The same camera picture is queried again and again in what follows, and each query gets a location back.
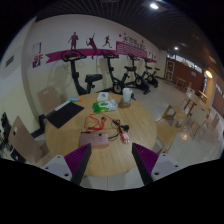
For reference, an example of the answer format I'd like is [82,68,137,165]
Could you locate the white box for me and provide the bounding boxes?
[96,91,111,102]

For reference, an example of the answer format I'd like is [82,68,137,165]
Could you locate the green wipes pack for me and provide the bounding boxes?
[92,98,119,114]

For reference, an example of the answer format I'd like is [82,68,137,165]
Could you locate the black cable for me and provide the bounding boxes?
[107,118,131,141]

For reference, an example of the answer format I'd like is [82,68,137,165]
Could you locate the red cable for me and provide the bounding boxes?
[83,112,126,135]

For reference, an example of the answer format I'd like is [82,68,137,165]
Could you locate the wooden chair with slot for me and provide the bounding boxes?
[7,115,52,165]

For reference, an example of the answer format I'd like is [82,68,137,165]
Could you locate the red charger block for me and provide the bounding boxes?
[119,130,132,145]

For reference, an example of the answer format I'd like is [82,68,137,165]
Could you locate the black rack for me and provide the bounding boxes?
[0,111,11,152]

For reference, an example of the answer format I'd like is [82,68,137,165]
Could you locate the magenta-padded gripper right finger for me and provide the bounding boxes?
[131,142,183,186]

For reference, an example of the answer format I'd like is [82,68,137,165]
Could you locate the wall posters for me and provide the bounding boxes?
[31,41,45,69]

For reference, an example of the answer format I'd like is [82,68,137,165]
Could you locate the white flat strip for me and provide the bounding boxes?
[53,100,72,113]

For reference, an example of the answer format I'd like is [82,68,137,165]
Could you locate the grey wall vent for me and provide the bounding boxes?
[4,54,15,68]

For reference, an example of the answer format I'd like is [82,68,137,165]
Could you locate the black mouse pad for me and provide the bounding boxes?
[46,101,86,130]

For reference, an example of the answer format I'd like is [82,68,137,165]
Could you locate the ceiling lights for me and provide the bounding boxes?
[148,2,214,80]

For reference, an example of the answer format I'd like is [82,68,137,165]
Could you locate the round wooden coaster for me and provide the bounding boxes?
[117,99,133,109]

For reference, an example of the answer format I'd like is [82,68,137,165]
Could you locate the white cup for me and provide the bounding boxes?
[121,87,134,104]

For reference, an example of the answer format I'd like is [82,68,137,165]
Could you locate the group of wooden chairs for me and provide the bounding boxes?
[155,85,221,148]

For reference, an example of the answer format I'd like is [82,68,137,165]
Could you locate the blue and orange pen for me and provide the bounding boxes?
[68,96,83,103]

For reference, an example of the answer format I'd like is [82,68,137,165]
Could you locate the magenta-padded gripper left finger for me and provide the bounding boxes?
[42,143,92,186]

